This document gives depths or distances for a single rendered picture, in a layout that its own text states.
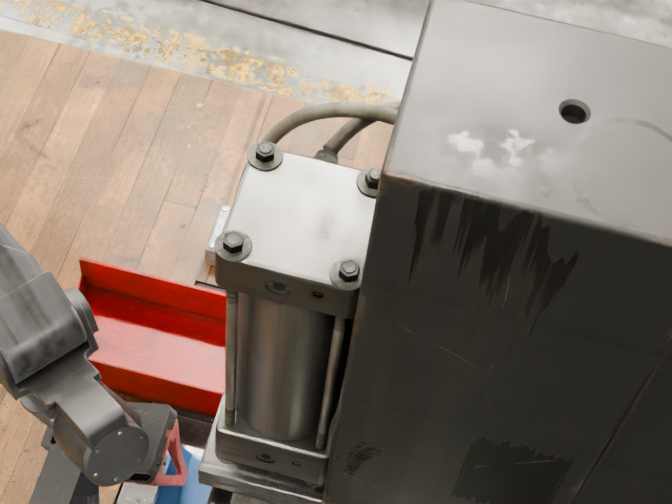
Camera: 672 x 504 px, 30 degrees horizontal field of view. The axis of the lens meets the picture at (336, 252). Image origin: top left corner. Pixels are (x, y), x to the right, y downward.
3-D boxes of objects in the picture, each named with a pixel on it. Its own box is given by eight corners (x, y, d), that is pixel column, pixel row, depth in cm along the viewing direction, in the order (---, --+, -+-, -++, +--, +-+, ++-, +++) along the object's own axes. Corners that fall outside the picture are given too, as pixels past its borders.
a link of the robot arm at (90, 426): (174, 447, 104) (138, 345, 96) (86, 506, 100) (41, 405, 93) (105, 377, 112) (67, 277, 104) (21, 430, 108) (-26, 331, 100)
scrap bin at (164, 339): (84, 284, 143) (79, 255, 138) (297, 338, 141) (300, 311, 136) (46, 374, 136) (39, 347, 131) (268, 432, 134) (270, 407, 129)
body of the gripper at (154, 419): (160, 480, 110) (114, 445, 105) (69, 472, 115) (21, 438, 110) (182, 413, 113) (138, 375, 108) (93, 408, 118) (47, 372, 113)
